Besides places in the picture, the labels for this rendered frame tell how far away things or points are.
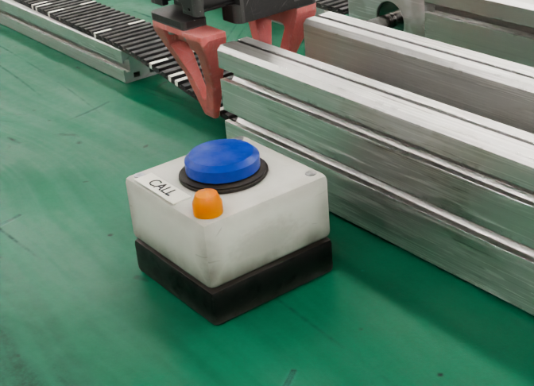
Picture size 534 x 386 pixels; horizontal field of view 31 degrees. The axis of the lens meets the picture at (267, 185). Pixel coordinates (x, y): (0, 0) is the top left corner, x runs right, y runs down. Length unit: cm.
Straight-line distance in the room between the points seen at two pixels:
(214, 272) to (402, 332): 10
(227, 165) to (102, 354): 11
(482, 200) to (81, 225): 26
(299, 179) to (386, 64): 15
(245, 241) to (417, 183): 10
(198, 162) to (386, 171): 11
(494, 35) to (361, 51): 12
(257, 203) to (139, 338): 9
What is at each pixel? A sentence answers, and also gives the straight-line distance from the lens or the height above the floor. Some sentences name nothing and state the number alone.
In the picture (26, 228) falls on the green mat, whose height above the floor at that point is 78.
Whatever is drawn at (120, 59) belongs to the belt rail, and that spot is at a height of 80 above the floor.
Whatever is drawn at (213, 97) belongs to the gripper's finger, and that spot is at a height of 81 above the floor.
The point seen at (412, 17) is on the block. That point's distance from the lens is 78.
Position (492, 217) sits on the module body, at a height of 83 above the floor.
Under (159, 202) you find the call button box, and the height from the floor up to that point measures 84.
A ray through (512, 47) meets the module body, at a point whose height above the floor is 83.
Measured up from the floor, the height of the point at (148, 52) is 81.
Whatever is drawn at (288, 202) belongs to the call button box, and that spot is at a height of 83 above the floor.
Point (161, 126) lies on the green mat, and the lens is 75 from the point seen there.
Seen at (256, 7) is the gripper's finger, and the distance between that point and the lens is 68.
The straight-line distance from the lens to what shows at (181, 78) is 77.
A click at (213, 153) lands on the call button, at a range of 51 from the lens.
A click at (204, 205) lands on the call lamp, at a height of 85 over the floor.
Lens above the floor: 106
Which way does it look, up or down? 26 degrees down
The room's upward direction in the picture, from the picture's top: 5 degrees counter-clockwise
